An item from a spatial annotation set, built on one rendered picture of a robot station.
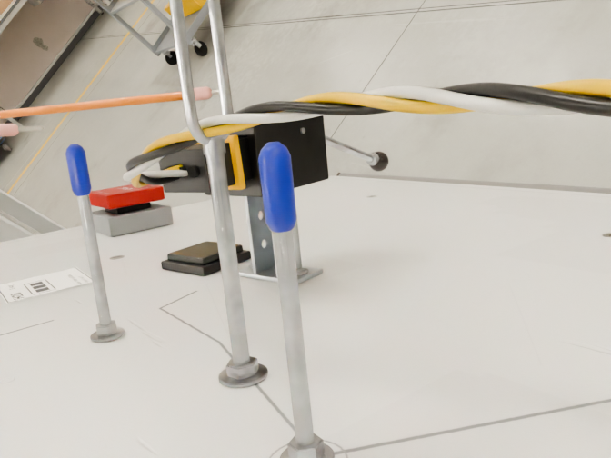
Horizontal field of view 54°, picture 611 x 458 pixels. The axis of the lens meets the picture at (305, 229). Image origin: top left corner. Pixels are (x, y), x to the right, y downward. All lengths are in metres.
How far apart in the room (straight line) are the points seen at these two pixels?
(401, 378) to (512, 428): 0.04
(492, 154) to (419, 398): 1.73
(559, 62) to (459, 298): 1.80
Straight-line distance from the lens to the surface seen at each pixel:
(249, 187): 0.30
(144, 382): 0.24
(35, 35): 8.45
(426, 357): 0.23
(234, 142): 0.29
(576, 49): 2.07
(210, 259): 0.36
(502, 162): 1.88
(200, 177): 0.28
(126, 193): 0.52
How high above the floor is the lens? 1.28
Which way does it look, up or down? 35 degrees down
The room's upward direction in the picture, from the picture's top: 51 degrees counter-clockwise
